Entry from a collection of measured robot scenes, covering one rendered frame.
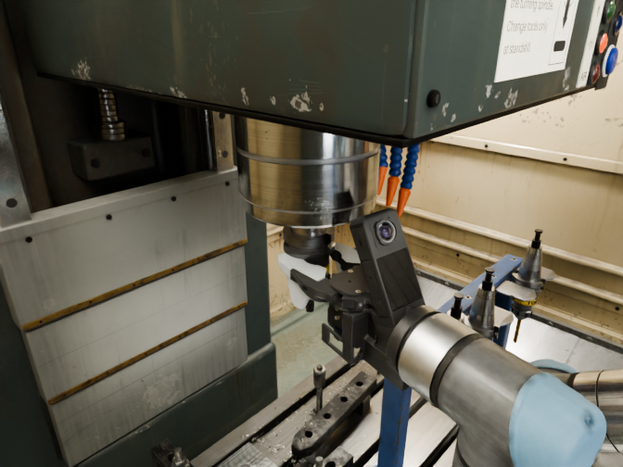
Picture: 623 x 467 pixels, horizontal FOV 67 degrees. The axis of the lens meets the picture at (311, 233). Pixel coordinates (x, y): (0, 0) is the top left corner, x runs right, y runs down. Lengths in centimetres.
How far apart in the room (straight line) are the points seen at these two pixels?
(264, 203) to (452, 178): 117
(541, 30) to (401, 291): 25
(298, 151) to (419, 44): 19
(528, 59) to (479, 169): 112
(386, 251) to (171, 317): 67
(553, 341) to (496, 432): 122
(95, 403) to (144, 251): 32
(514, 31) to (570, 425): 28
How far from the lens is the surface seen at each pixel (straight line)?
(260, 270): 122
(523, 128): 148
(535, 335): 161
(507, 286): 103
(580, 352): 160
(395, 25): 30
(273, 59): 37
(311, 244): 54
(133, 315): 100
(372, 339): 50
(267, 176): 47
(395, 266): 46
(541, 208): 151
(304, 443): 99
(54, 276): 90
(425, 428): 113
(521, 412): 39
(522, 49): 43
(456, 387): 41
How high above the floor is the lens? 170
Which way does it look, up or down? 24 degrees down
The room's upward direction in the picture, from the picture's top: straight up
